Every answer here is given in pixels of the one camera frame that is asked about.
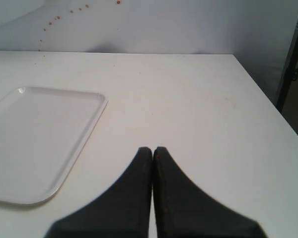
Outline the black tripod stand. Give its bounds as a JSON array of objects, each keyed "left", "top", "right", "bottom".
[{"left": 275, "top": 21, "right": 298, "bottom": 113}]

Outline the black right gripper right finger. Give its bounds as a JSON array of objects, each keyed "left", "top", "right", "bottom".
[{"left": 152, "top": 147, "right": 267, "bottom": 238}]

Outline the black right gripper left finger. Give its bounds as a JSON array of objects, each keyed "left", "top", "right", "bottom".
[{"left": 45, "top": 147, "right": 152, "bottom": 238}]

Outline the white rectangular plastic tray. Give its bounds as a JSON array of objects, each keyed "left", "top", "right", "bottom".
[{"left": 0, "top": 86, "right": 108, "bottom": 205}]

